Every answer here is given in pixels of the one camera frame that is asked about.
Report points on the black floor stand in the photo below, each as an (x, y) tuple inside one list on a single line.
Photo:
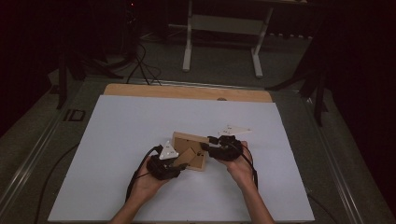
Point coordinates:
[(319, 93), (62, 84)]

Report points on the white metal desk frame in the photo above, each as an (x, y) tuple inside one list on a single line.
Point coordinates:
[(224, 25)]

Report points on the wooden block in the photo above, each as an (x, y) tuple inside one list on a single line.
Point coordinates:
[(194, 163)]

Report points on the black floor socket box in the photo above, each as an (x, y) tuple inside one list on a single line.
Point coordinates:
[(74, 115)]

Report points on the person's left hand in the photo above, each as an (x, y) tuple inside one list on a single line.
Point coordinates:
[(143, 183)]

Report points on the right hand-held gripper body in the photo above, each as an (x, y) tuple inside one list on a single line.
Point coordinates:
[(227, 149)]

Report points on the white table cover sheet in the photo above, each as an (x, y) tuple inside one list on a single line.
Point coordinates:
[(124, 124)]

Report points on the metal floor rail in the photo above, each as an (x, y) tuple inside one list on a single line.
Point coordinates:
[(336, 174), (28, 174)]

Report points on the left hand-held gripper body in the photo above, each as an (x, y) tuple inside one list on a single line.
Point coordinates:
[(168, 152)]

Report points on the person's right hand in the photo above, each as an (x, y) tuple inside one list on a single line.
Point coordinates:
[(241, 171)]

